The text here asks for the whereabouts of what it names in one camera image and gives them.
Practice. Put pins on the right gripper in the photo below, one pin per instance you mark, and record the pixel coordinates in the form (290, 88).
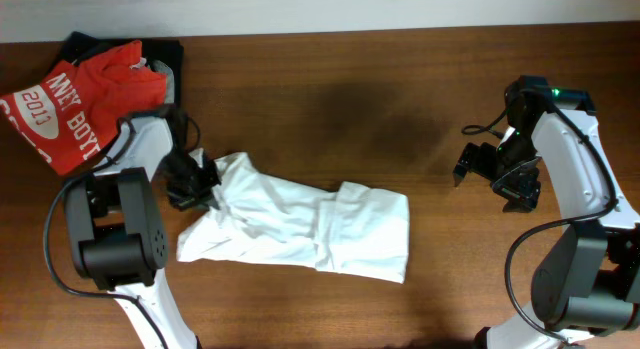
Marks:
(522, 192)

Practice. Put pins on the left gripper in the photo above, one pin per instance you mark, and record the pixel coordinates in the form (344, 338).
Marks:
(203, 198)

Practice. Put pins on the white printed t-shirt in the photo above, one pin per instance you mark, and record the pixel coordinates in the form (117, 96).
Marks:
(262, 219)

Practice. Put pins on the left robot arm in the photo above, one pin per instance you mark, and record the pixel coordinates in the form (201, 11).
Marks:
(115, 227)

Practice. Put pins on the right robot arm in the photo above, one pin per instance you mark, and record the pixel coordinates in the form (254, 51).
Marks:
(587, 285)

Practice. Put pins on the grey folded garment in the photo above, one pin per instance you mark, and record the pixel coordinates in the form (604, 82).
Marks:
(160, 67)

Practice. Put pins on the red printed t-shirt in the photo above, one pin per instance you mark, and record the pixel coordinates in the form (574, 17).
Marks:
(71, 115)

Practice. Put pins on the black folded garment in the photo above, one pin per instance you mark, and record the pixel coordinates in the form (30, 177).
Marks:
(80, 46)

